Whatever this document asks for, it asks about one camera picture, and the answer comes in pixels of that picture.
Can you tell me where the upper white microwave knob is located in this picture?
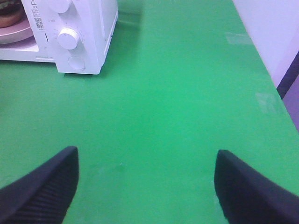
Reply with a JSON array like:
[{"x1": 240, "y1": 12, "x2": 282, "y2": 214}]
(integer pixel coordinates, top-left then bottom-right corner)
[{"x1": 47, "y1": 0, "x2": 72, "y2": 14}]

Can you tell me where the pink plate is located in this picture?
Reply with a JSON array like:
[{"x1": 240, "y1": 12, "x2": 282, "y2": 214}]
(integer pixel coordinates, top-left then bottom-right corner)
[{"x1": 0, "y1": 17, "x2": 33, "y2": 44}]

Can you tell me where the lower white microwave knob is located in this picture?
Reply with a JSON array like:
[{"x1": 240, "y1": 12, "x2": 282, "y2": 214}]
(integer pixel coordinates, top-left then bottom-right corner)
[{"x1": 57, "y1": 28, "x2": 80, "y2": 50}]

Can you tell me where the burger with lettuce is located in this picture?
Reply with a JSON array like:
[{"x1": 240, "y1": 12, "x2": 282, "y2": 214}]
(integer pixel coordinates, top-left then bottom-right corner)
[{"x1": 0, "y1": 0, "x2": 24, "y2": 28}]

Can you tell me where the white microwave oven body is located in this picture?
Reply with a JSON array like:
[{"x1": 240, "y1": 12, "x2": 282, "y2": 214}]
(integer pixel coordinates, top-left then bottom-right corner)
[{"x1": 0, "y1": 0, "x2": 118, "y2": 75}]

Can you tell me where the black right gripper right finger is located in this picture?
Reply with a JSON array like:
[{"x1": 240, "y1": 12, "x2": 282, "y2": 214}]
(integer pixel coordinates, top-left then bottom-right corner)
[{"x1": 214, "y1": 150, "x2": 299, "y2": 224}]

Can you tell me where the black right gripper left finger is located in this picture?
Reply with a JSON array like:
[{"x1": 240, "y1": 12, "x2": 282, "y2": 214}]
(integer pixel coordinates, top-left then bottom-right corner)
[{"x1": 0, "y1": 146, "x2": 79, "y2": 224}]

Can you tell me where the white microwave knob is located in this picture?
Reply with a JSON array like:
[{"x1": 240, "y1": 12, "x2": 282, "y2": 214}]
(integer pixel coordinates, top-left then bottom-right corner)
[
  {"x1": 57, "y1": 28, "x2": 80, "y2": 50},
  {"x1": 47, "y1": 0, "x2": 72, "y2": 14}
]

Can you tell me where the round microwave door button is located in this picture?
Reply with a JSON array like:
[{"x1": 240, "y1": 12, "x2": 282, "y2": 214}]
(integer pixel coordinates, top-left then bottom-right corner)
[{"x1": 68, "y1": 56, "x2": 85, "y2": 70}]

